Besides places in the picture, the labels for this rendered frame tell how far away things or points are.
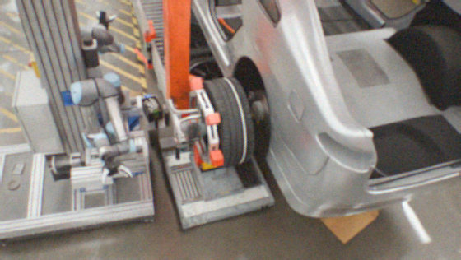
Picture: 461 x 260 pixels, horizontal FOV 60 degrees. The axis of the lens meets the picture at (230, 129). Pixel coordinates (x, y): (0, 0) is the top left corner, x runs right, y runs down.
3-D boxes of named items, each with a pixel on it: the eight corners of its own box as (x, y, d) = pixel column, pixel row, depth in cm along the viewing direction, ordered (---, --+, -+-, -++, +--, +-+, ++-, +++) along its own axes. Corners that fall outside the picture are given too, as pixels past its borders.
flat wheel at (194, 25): (151, 48, 446) (150, 30, 429) (196, 30, 480) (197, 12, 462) (187, 80, 417) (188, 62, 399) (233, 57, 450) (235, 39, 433)
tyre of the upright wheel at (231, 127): (248, 76, 267) (220, 76, 329) (215, 82, 260) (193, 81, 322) (260, 169, 279) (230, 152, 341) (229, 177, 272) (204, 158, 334)
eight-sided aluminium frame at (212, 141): (215, 174, 300) (221, 127, 260) (207, 177, 298) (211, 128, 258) (195, 124, 333) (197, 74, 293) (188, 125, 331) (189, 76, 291)
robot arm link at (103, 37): (110, 26, 261) (126, 42, 310) (94, 25, 261) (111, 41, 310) (109, 44, 261) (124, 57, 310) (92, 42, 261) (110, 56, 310)
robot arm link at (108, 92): (111, 74, 242) (134, 150, 250) (93, 78, 237) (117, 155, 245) (114, 72, 231) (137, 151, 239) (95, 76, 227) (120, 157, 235)
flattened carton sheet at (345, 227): (383, 212, 360) (384, 210, 358) (343, 244, 335) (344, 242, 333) (357, 188, 375) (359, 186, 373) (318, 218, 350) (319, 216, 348)
